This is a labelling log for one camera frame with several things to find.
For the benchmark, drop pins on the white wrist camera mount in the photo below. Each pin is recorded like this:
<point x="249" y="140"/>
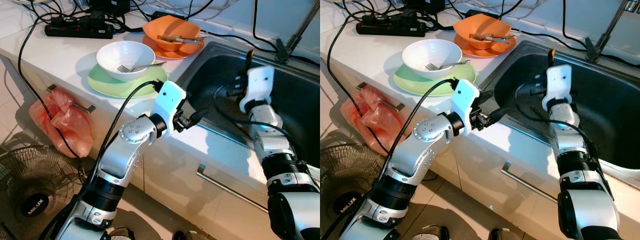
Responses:
<point x="167" y="100"/>
<point x="559" y="85"/>
<point x="260" y="85"/>
<point x="465" y="100"/>

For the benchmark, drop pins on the red plastic bag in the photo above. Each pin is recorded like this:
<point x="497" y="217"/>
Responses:
<point x="65" y="130"/>
<point x="372" y="122"/>

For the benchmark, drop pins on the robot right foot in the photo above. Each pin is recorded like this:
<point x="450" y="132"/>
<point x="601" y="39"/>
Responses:
<point x="187" y="235"/>
<point x="504" y="235"/>

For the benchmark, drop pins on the green plate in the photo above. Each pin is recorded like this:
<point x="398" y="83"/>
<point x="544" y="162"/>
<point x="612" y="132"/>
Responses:
<point x="412" y="86"/>
<point x="107" y="87"/>

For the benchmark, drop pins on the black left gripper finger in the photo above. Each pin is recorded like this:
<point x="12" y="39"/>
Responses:
<point x="197" y="116"/>
<point x="500" y="114"/>

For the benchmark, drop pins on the black sink faucet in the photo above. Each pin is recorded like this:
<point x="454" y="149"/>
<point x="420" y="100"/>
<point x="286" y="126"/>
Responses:
<point x="281" y="52"/>
<point x="592" y="51"/>

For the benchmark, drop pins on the metal fork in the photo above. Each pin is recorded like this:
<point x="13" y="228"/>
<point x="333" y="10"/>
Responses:
<point x="150" y="65"/>
<point x="452" y="63"/>

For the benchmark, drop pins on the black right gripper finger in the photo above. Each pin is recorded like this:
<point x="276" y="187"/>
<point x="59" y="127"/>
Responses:
<point x="552" y="57"/>
<point x="251" y="62"/>

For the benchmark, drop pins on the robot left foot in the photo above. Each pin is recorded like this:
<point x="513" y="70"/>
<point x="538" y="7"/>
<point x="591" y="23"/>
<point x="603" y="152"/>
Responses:
<point x="120" y="234"/>
<point x="429" y="233"/>

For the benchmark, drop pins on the white bowl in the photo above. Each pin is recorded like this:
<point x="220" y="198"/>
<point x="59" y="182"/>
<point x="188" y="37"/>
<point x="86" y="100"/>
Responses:
<point x="115" y="55"/>
<point x="420" y="52"/>

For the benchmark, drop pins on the white cabinet door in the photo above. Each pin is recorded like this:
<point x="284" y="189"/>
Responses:
<point x="170" y="170"/>
<point x="480" y="170"/>

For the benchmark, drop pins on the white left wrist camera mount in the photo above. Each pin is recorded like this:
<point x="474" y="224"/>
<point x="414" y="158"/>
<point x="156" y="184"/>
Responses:
<point x="465" y="100"/>
<point x="167" y="100"/>

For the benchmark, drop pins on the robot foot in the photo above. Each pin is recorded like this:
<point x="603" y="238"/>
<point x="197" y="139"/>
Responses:
<point x="120" y="234"/>
<point x="429" y="233"/>
<point x="504" y="235"/>
<point x="187" y="235"/>

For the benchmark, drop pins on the orange bowl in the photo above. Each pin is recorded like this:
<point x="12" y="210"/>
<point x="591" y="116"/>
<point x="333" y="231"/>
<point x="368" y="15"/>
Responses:
<point x="480" y="25"/>
<point x="170" y="27"/>

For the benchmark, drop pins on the orange plate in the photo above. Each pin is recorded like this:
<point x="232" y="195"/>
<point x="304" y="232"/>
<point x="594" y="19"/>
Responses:
<point x="172" y="54"/>
<point x="485" y="52"/>

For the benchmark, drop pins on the metal spoon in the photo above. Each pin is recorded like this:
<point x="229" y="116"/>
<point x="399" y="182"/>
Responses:
<point x="492" y="38"/>
<point x="182" y="39"/>

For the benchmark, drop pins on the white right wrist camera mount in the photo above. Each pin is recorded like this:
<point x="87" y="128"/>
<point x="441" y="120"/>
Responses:
<point x="559" y="85"/>
<point x="260" y="85"/>

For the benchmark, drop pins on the black power adapter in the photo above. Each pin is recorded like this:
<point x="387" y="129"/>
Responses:
<point x="107" y="6"/>
<point x="422" y="5"/>

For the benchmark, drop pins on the black power strip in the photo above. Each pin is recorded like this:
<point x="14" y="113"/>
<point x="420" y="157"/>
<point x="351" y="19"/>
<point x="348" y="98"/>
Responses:
<point x="80" y="31"/>
<point x="390" y="29"/>

